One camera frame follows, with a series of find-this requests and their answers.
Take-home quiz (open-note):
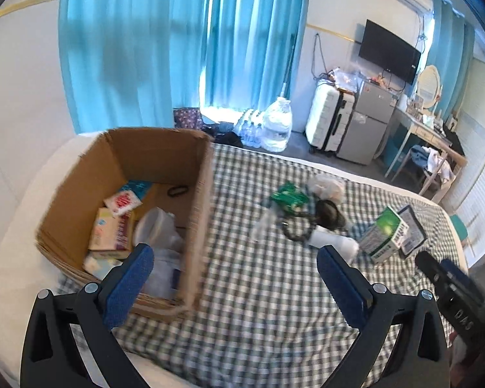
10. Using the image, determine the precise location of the green and white carton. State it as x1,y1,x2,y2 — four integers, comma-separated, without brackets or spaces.
358,205,409,263

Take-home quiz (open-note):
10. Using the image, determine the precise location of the grey mini fridge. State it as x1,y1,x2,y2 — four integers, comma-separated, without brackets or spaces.
335,79,399,166

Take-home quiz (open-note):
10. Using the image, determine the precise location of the white slatted cabinet door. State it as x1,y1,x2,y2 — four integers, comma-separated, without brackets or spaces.
457,59,485,219

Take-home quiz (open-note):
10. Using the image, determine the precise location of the clear pouch with dark trim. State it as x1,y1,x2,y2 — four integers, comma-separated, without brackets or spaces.
396,204,428,257

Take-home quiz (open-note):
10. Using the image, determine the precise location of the narrow blue curtain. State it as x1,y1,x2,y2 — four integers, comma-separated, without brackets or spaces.
422,0,475,122

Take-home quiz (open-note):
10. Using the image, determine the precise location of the clear plastic container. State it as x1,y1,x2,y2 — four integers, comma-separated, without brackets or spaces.
133,207,185,259

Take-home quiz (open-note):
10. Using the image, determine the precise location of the green snack packet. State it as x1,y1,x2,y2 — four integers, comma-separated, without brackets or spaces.
270,182,308,213

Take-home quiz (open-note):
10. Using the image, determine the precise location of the white plastic bottle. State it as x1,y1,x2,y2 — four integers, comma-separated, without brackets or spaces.
307,226,360,261

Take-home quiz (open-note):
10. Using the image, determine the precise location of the pack of water bottles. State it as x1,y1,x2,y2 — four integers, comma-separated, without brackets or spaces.
232,109,267,146

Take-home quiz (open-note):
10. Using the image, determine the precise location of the black wall television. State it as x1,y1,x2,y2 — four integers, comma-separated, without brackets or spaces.
358,19,422,85

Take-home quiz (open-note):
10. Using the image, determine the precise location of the red and white packet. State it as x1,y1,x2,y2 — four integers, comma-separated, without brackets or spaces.
104,191,140,217

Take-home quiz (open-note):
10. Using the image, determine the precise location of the wooden chair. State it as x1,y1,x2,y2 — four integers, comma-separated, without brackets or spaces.
408,145,461,199

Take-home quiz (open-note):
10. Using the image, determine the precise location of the brown cardboard box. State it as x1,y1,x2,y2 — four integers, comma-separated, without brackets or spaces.
36,127,216,324

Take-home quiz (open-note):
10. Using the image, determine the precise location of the white mattress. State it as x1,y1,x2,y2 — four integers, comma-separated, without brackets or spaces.
0,129,481,388

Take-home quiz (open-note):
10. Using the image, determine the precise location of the blue window curtain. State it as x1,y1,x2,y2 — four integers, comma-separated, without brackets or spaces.
58,0,311,134

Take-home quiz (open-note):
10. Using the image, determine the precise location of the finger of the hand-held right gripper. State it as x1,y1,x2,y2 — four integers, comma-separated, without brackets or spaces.
440,259,481,304
414,251,453,296

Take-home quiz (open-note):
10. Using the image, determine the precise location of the plastic bag of snacks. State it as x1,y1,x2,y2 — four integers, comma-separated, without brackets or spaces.
327,69,362,92

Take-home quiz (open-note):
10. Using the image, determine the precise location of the white garment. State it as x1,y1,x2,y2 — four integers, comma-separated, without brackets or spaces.
426,147,455,182

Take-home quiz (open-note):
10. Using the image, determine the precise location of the white suitcase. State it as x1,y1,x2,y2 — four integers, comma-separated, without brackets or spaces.
305,81,356,156

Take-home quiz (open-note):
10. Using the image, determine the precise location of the blue packet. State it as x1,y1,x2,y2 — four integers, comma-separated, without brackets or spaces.
121,180,154,200

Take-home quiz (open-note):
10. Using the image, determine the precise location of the checkered blanket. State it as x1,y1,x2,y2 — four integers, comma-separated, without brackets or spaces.
57,141,467,388

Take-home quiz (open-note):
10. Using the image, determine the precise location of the dark bag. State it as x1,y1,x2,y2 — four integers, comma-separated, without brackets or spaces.
202,121,243,146

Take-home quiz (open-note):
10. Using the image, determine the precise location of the large clear water jug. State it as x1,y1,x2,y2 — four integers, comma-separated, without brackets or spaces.
262,97,294,152

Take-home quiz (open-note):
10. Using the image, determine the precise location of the teal stool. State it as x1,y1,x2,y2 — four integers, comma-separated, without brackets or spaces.
448,214,469,247

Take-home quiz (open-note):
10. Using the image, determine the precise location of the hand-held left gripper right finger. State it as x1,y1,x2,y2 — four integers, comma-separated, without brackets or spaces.
316,244,449,388

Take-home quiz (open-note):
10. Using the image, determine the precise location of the white oval mirror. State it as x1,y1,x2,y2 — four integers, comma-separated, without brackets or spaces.
418,65,443,110

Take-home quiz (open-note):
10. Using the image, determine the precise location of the blue flowered tissue pack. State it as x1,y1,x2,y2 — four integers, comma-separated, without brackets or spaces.
83,251,124,281

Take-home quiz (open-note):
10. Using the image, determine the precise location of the blue garment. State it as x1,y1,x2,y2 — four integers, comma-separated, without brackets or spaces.
410,145,431,168

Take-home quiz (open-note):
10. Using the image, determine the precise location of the black case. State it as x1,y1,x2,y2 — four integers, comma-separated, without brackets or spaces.
315,200,346,231

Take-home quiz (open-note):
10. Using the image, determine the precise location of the cream dressing desk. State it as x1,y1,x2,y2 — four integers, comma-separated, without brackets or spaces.
384,109,467,195

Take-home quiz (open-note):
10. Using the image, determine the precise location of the floral fabric bag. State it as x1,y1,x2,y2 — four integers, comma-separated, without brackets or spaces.
173,107,203,130

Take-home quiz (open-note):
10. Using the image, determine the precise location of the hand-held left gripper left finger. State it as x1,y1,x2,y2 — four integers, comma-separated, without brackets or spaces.
20,242,155,388

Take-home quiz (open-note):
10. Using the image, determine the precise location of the yellow box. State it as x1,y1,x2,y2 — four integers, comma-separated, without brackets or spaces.
88,207,136,253

